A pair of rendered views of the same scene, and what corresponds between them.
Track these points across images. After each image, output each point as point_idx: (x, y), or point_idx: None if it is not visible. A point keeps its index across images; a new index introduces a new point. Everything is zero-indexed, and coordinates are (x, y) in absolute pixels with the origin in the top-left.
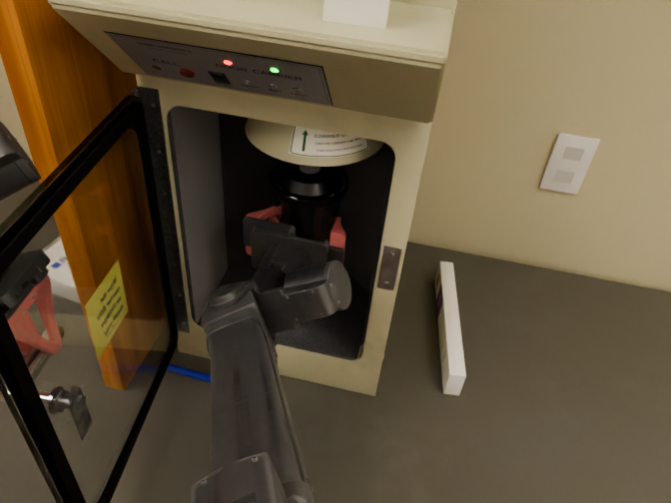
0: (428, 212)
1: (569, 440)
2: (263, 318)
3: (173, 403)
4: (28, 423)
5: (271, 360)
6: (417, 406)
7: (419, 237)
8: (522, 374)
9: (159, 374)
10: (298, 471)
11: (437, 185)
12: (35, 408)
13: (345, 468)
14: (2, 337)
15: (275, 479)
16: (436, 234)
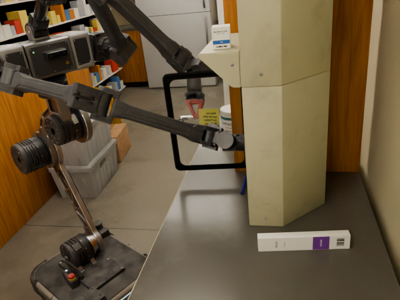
0: (396, 221)
1: (240, 292)
2: (212, 136)
3: (232, 181)
4: (168, 116)
5: (176, 123)
6: (247, 238)
7: (393, 238)
8: (282, 277)
9: (230, 165)
10: (127, 106)
11: (399, 203)
12: (169, 113)
13: (212, 220)
14: (165, 90)
15: (115, 91)
16: (396, 241)
